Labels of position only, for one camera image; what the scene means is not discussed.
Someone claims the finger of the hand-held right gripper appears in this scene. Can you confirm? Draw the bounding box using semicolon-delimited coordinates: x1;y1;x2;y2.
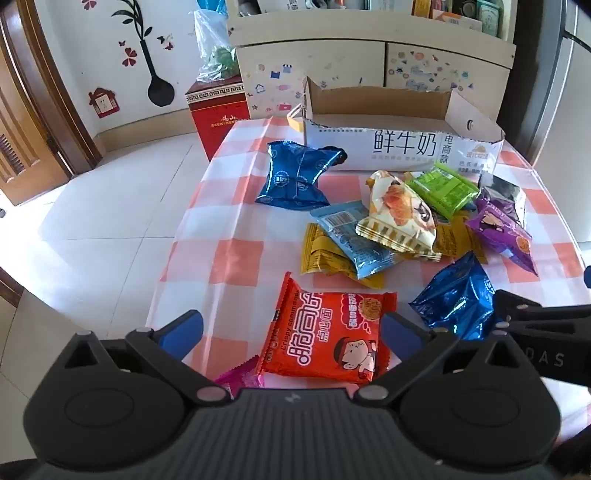
493;288;591;326
505;323;591;386

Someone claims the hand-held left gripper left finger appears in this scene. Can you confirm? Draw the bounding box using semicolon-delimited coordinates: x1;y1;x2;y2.
62;310;232;404

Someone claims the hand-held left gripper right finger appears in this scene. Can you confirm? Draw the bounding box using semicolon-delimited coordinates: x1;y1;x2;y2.
353;311;536;403

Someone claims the blue foil snack packet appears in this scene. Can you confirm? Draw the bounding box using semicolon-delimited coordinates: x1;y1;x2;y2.
409;251;502;342
255;141;348;210

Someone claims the purple snack packet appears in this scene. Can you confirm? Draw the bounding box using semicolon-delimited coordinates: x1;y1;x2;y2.
465;196;539;277

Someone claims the red noodle snack packet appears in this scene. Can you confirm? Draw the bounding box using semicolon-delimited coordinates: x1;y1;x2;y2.
255;272;398;385

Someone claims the yellow snack packet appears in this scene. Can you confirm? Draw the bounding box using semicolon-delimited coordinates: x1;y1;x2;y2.
434;217;489;266
300;224;386;289

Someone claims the cream snack packet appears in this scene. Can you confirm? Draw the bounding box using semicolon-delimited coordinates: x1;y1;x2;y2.
356;170;441;261

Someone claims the light blue snack packet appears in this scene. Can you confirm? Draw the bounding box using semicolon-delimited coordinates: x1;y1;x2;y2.
310;202;404;280

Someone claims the silver foil snack packet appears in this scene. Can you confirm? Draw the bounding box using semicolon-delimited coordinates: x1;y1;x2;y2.
478;174;527;227

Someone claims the green snack packet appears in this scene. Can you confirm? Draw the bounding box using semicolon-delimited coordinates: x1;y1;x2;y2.
404;165;480;221

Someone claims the white cardboard box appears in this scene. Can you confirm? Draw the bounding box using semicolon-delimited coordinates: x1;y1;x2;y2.
287;76;506;174

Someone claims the pink snack packet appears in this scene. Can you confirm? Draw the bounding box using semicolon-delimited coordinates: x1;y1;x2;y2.
213;355;265;398

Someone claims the orange checked tablecloth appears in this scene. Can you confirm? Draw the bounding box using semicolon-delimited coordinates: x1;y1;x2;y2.
145;115;591;435

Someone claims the dark grey cabinet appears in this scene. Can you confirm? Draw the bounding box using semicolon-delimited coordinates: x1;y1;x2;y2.
496;0;591;167

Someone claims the red gift box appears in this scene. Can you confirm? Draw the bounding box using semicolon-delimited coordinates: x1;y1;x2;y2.
185;76;251;162

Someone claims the brown wooden door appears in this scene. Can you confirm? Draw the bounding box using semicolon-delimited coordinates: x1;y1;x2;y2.
0;0;102;206

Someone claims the cream cabinet with stickers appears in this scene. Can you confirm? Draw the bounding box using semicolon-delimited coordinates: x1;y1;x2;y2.
226;0;517;123

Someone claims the clear plastic bag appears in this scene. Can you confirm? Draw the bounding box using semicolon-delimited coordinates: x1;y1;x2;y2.
194;9;241;84

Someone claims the red house wall sticker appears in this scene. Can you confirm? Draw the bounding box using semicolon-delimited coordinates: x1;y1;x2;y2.
89;87;120;120

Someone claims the black vase wall sticker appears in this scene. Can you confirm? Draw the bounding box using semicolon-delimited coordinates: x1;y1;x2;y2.
111;0;178;108

